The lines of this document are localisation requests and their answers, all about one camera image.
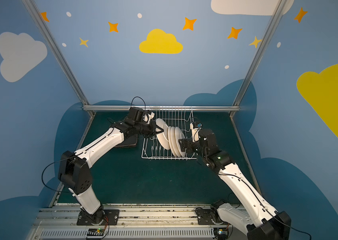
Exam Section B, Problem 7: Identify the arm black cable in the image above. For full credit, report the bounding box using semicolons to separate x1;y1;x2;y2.
40;96;147;193
191;109;313;240

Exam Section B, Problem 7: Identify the right small circuit board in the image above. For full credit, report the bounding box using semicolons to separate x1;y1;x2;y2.
213;228;229;240

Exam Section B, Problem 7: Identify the left aluminium frame post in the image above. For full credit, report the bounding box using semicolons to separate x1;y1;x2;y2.
22;0;90;105

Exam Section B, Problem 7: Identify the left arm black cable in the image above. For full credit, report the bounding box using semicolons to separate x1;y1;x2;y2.
40;96;147;193

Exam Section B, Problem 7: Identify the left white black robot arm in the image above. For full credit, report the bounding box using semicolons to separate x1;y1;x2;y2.
58;107;163;226

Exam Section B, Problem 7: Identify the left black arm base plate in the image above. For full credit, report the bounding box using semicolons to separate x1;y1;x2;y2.
77;209;120;226

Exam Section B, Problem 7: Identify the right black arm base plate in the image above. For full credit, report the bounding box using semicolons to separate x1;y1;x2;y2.
194;208;238;225

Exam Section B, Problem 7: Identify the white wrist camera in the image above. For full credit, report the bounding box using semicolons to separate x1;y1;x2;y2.
143;110;155;124
190;121;202;143

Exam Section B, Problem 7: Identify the front aluminium rail bed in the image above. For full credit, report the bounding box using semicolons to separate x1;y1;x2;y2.
26;204;286;240

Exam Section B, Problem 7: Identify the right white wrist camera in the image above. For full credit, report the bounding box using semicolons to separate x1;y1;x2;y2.
190;121;202;143

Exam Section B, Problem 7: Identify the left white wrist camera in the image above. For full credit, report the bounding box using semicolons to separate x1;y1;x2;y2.
143;110;155;124

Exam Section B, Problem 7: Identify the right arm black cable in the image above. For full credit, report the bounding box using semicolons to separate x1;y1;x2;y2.
191;109;313;240

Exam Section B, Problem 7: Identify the rear aluminium frame rail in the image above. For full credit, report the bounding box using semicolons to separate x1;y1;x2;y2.
83;105;240;112

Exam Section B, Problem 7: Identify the white round plate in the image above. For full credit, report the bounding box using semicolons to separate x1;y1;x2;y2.
171;127;182;157
167;126;178;157
156;118;170;150
175;127;186;158

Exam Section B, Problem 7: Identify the aluminium frame post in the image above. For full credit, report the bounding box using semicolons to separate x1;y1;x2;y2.
232;0;288;109
22;0;90;105

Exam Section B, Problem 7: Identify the right aluminium frame post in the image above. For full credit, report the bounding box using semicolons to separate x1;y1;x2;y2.
232;0;288;109

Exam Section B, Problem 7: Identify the left small circuit board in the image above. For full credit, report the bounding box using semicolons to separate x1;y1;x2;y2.
86;228;105;240

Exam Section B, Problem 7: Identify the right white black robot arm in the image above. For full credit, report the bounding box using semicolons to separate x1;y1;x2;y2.
177;129;291;240

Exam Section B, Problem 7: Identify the small circuit board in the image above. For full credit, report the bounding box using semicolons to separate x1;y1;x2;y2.
86;228;105;240
213;228;229;240

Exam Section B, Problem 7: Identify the white wire dish rack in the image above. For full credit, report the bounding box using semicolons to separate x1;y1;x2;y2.
142;106;197;160

